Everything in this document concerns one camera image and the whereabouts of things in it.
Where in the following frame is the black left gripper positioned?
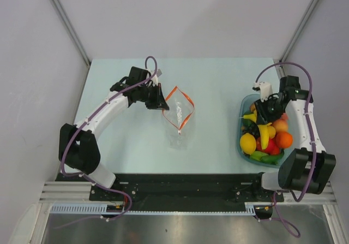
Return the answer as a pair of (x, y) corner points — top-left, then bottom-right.
(138, 83), (169, 111)

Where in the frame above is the yellow toy banana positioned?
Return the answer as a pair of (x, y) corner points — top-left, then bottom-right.
(258, 124), (269, 150)

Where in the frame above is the clear orange-zipper zip bag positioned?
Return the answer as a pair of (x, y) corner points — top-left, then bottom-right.
(162, 86), (195, 150)

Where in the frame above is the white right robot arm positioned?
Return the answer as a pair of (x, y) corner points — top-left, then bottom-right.
(251, 76), (336, 201)

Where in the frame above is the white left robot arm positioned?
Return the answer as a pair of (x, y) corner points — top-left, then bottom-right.
(58, 67), (169, 200)

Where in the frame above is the blue plastic food tub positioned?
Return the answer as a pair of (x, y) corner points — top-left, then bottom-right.
(237, 94), (293, 168)

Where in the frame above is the black grape bunch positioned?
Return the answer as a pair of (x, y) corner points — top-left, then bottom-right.
(242, 122), (261, 139)

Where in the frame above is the peach toy fruit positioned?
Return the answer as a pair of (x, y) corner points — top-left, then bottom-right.
(272, 119), (288, 133)

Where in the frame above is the orange toy orange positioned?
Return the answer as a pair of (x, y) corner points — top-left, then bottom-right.
(275, 132), (293, 149)

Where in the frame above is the large red toy apple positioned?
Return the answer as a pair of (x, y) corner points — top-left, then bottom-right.
(262, 139), (281, 156)

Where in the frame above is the green toy pepper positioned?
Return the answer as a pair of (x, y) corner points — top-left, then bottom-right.
(249, 151), (269, 162)

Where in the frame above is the green toy cucumber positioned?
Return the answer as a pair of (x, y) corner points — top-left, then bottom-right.
(261, 151), (284, 165)

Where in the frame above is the black base bar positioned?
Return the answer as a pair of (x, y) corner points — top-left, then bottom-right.
(56, 172), (284, 212)

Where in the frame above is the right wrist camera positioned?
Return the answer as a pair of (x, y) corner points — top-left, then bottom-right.
(252, 81), (273, 102)

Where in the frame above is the white cable duct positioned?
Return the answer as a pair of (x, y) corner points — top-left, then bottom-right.
(50, 203), (273, 216)

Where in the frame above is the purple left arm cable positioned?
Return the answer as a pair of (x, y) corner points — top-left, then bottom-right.
(53, 56), (159, 230)

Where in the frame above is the aluminium rail frame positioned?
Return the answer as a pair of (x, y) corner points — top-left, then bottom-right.
(38, 181), (338, 204)

